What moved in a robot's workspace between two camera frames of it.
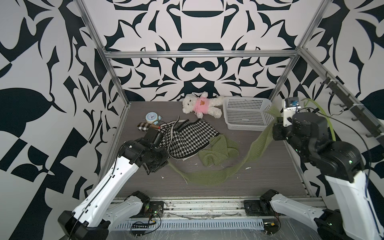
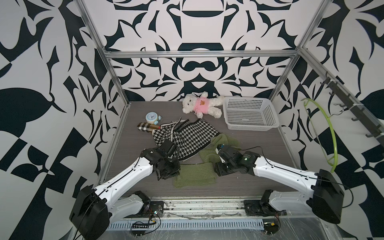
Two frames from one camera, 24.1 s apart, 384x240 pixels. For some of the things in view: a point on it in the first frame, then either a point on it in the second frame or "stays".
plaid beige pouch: [145, 127] stays
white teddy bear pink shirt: [202, 105] stays
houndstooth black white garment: [184, 138] stays
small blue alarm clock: [153, 118] stays
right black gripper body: [284, 133] -> [223, 168]
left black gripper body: [160, 158] -> [172, 168]
